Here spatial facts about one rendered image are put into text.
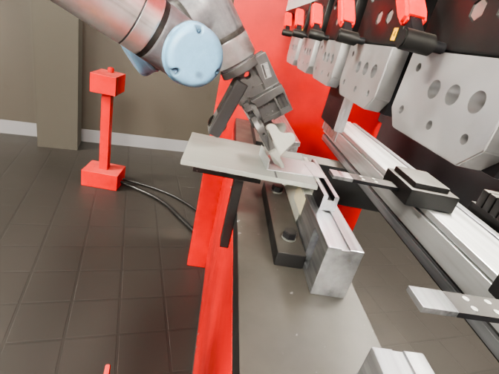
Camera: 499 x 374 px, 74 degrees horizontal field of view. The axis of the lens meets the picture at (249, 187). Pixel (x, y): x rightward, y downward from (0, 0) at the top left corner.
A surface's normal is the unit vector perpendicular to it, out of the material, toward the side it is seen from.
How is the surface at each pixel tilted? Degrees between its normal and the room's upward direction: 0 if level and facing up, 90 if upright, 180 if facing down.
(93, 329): 0
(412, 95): 90
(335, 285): 90
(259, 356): 0
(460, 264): 90
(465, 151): 90
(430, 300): 0
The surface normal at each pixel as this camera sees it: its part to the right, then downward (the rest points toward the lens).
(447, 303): 0.22, -0.88
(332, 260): 0.04, 0.43
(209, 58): 0.47, 0.47
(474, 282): -0.97, -0.18
